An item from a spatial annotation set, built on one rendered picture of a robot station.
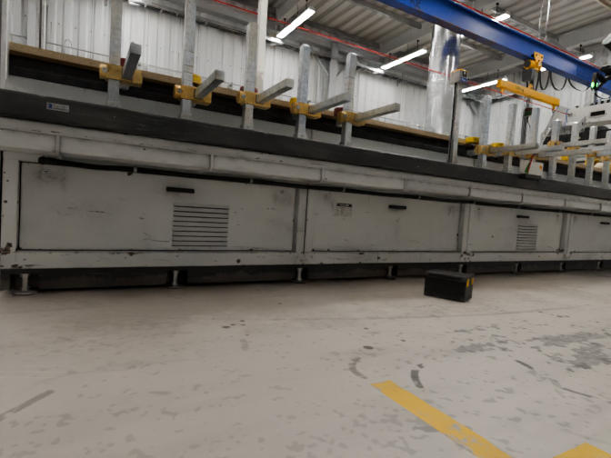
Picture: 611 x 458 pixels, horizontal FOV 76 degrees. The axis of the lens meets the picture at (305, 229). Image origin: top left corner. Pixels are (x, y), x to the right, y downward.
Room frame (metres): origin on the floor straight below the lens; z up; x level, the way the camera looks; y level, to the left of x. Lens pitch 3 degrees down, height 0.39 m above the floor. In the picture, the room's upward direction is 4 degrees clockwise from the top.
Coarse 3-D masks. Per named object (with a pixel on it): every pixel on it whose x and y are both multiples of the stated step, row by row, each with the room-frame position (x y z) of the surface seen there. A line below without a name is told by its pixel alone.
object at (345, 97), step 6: (336, 96) 1.56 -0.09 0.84; (342, 96) 1.53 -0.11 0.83; (348, 96) 1.52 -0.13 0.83; (324, 102) 1.64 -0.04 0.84; (330, 102) 1.60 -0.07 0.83; (336, 102) 1.56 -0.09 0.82; (342, 102) 1.55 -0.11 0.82; (312, 108) 1.73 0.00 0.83; (318, 108) 1.68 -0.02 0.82; (324, 108) 1.66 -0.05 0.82
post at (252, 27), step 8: (248, 24) 1.63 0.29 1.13; (256, 24) 1.63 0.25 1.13; (248, 32) 1.62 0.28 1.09; (256, 32) 1.63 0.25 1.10; (248, 40) 1.62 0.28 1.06; (256, 40) 1.63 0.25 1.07; (248, 48) 1.62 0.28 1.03; (248, 56) 1.62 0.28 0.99; (248, 64) 1.62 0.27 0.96; (248, 72) 1.62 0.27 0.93; (248, 80) 1.62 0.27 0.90; (248, 88) 1.62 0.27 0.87; (248, 112) 1.62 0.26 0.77; (248, 120) 1.62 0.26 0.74
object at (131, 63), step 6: (132, 48) 1.14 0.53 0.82; (138, 48) 1.15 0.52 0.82; (132, 54) 1.15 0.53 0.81; (138, 54) 1.15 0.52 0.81; (126, 60) 1.23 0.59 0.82; (132, 60) 1.20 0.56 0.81; (138, 60) 1.20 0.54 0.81; (126, 66) 1.26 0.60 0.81; (132, 66) 1.26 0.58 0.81; (126, 72) 1.32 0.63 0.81; (132, 72) 1.31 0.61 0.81; (126, 78) 1.39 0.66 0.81; (120, 84) 1.46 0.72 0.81
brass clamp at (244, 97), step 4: (240, 92) 1.60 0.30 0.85; (244, 92) 1.61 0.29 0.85; (248, 92) 1.61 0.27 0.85; (252, 92) 1.62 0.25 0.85; (236, 96) 1.63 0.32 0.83; (240, 96) 1.60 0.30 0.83; (244, 96) 1.60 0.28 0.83; (248, 96) 1.61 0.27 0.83; (252, 96) 1.62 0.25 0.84; (236, 100) 1.63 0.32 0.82; (240, 100) 1.60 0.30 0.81; (244, 100) 1.61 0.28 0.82; (248, 100) 1.61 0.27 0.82; (252, 100) 1.62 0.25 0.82; (240, 104) 1.65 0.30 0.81; (244, 104) 1.62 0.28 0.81; (248, 104) 1.62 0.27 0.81; (252, 104) 1.62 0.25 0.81; (256, 104) 1.63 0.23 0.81; (260, 104) 1.64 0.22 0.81; (264, 104) 1.65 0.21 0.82; (268, 104) 1.66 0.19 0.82; (260, 108) 1.68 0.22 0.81; (264, 108) 1.68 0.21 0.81
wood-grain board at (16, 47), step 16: (16, 48) 1.38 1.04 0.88; (32, 48) 1.40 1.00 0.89; (64, 64) 1.48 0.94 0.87; (80, 64) 1.47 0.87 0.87; (96, 64) 1.50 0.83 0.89; (144, 80) 1.62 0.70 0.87; (160, 80) 1.61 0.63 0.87; (176, 80) 1.64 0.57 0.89; (224, 96) 1.79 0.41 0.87; (384, 128) 2.23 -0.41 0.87; (400, 128) 2.25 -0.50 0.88; (464, 144) 2.56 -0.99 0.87; (544, 160) 2.97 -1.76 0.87; (560, 160) 3.06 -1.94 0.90
